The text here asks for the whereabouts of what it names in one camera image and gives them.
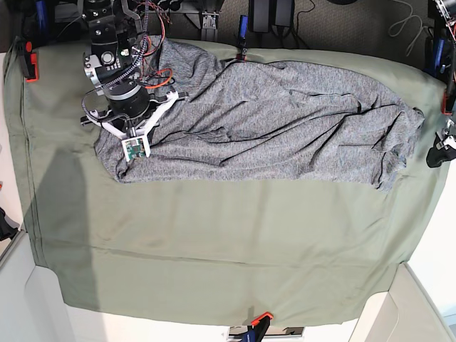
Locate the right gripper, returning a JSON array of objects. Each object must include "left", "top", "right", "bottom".
[{"left": 85, "top": 83, "right": 157, "bottom": 138}]

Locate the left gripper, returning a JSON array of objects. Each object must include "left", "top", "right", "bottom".
[{"left": 426, "top": 119, "right": 456, "bottom": 167}]

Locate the grey heathered T-shirt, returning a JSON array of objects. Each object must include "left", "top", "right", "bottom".
[{"left": 95, "top": 41, "right": 425, "bottom": 190}]

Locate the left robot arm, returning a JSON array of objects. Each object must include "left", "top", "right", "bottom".
[{"left": 425, "top": 0, "right": 455, "bottom": 168}]

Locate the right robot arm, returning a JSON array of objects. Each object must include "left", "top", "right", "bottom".
[{"left": 81, "top": 1, "right": 173, "bottom": 140}]

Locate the right red black clamp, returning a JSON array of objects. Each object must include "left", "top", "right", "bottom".
[{"left": 441, "top": 87, "right": 455, "bottom": 116}]

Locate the red black clamp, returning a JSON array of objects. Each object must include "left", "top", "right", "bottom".
[
  {"left": 16, "top": 39, "right": 39, "bottom": 83},
  {"left": 441, "top": 87, "right": 455, "bottom": 116}
]

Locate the left red black clamp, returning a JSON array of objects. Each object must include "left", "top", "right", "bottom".
[{"left": 16, "top": 39, "right": 39, "bottom": 83}]

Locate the top centre red clamp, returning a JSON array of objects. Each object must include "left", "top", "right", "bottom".
[{"left": 236, "top": 15, "right": 248, "bottom": 61}]

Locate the black power adapter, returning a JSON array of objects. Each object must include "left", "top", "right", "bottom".
[{"left": 248, "top": 0, "right": 295, "bottom": 33}]

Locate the green table cloth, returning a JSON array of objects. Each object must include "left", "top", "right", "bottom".
[{"left": 4, "top": 42, "right": 449, "bottom": 326}]

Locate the bottom red blue clamp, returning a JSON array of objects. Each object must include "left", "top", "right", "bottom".
[{"left": 240, "top": 311, "right": 274, "bottom": 342}]

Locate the aluminium frame bracket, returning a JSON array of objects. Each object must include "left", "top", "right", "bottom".
[{"left": 200, "top": 11, "right": 220, "bottom": 42}]

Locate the white looped cable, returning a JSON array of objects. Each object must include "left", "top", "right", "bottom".
[{"left": 387, "top": 0, "right": 428, "bottom": 56}]

